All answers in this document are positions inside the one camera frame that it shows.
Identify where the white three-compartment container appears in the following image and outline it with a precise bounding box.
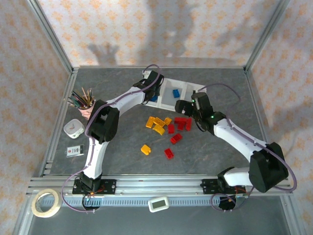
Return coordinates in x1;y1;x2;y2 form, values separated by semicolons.
144;77;208;113

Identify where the pink pencil cup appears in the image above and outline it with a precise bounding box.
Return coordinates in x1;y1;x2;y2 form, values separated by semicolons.
77;97;96;120

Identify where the small white square clock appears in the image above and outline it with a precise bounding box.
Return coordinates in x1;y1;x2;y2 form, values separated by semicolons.
63;119;86;140

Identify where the white digital timer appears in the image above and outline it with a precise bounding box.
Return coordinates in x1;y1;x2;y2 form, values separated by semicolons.
148;196;170;213

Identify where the plastic card with red logo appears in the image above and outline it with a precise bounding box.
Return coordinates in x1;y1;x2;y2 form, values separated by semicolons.
66;144;86;157

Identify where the beige masking tape roll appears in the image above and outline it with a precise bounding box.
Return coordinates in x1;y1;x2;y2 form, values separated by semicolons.
31;188;62;218

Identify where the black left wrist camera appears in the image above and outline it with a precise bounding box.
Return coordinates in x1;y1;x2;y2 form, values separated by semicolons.
146;70;164;86

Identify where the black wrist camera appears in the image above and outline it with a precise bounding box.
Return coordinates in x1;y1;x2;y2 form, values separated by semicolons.
192;92;209;111
146;70;164;86

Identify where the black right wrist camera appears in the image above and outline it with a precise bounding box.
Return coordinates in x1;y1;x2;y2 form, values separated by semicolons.
192;92;209;111

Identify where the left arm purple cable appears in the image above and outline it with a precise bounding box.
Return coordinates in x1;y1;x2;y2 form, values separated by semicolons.
61;64;163;213

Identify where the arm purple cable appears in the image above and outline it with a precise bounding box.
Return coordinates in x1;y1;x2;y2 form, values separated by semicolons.
197;83;298;212
61;64;163;213

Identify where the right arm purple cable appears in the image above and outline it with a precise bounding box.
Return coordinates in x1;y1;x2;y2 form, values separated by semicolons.
197;83;298;212

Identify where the thin aluminium table-edge rail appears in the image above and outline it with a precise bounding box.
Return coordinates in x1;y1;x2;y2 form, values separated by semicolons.
73;65;246;70

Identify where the aluminium side rail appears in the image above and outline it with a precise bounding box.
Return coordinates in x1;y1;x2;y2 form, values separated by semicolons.
40;68;79;177
244;69;291;177

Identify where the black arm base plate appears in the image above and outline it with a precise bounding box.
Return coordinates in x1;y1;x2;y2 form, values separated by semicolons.
72;179;117;196
201;178;245;195

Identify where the long aluminium mounting rail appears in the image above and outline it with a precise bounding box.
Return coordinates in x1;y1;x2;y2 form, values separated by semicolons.
27;174;293;196

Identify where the aluminium frame post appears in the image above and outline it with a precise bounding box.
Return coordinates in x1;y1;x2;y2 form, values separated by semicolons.
244;0;291;73
26;0;75;74

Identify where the grey slotted cable duct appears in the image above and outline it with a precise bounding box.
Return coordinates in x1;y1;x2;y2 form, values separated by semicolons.
60;195;239;207

